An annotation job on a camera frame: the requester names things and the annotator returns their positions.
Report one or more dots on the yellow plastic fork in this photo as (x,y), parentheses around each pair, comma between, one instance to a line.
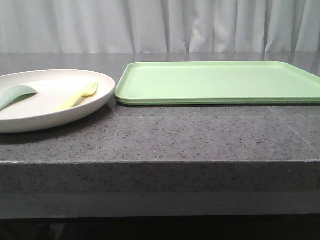
(88,91)

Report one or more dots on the light green serving tray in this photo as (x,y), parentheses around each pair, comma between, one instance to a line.
(216,82)

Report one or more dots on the pale green plastic spoon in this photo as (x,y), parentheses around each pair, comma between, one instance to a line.
(14,93)

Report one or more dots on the cream round plate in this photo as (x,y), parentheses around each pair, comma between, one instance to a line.
(54,87)

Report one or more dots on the white pleated curtain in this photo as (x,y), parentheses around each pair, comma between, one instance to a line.
(159,26)

